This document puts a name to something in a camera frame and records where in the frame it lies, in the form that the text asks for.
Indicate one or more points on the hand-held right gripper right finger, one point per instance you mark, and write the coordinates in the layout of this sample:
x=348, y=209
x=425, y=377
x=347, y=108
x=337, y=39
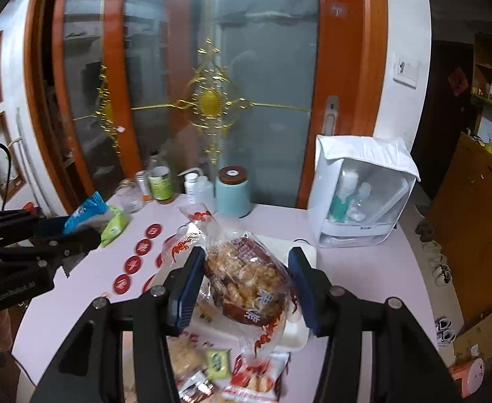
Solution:
x=305, y=296

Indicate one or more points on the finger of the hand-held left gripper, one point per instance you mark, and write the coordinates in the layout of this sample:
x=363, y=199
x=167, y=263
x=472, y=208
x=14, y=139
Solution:
x=48, y=226
x=80, y=242

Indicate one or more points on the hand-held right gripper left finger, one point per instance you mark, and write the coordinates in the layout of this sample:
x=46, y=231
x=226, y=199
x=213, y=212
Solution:
x=186, y=294

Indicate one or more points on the blue snack packet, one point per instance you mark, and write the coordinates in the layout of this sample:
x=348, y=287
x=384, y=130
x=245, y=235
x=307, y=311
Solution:
x=84, y=214

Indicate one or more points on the white plastic tray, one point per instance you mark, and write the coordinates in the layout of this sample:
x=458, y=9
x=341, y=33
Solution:
x=279, y=243

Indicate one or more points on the clear red-printed snack bag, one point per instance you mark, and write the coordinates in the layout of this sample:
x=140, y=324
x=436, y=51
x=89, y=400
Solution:
x=246, y=281

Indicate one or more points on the red and white snack packet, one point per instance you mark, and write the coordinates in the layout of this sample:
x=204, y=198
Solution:
x=258, y=380

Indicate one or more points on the clear glass cup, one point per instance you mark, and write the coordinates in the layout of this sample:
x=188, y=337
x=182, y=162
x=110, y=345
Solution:
x=130, y=199

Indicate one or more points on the group of red round coasters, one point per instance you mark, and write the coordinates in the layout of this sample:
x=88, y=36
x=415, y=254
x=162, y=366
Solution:
x=153, y=231

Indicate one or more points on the small green snack packet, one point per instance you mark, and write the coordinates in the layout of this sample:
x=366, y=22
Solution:
x=218, y=363

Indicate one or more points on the small metal can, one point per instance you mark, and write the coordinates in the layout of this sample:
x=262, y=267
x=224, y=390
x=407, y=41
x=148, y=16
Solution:
x=142, y=180

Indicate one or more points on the shiny foil snack packet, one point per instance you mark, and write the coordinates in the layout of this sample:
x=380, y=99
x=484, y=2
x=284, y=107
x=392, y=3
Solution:
x=195, y=390

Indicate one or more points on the green label glass bottle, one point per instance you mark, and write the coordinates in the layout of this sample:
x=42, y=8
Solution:
x=160, y=184

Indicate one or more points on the teal and white bottle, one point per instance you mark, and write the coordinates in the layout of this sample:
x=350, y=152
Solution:
x=340, y=201

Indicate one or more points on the white squeeze bottle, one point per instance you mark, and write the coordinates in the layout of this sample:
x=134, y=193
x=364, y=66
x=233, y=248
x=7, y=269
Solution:
x=199, y=193

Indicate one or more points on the clear plastic bottle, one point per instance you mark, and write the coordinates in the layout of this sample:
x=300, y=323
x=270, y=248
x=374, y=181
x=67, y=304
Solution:
x=359, y=205

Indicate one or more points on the teal jar with brown lid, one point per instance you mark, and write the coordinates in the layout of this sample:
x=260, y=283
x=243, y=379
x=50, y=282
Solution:
x=233, y=197

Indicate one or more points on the white covered storage box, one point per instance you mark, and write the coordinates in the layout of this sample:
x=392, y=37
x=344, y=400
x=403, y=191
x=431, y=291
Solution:
x=326, y=168

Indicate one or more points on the dark slipper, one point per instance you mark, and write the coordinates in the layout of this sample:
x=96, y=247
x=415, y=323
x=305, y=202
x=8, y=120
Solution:
x=424, y=231

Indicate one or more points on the light shoe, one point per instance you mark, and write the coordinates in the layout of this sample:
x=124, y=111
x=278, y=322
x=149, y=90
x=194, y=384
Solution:
x=434, y=252
x=442, y=273

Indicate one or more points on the black and white sneaker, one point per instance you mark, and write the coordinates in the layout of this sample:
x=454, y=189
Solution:
x=445, y=329

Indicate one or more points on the cardboard box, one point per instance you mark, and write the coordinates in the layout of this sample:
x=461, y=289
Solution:
x=477, y=336

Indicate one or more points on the pink round device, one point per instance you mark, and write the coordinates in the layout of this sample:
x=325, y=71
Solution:
x=468, y=378

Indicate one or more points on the wooden cabinet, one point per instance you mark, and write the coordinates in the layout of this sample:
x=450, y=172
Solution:
x=473, y=218

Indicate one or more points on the glass door with gold ornament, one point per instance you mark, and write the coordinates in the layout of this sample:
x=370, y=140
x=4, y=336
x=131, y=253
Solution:
x=263, y=92

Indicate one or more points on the wooden shelf with items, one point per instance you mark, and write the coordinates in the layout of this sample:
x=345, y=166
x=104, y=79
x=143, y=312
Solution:
x=481, y=50

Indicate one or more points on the white wall switch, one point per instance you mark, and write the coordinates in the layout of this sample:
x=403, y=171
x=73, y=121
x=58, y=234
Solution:
x=405, y=71

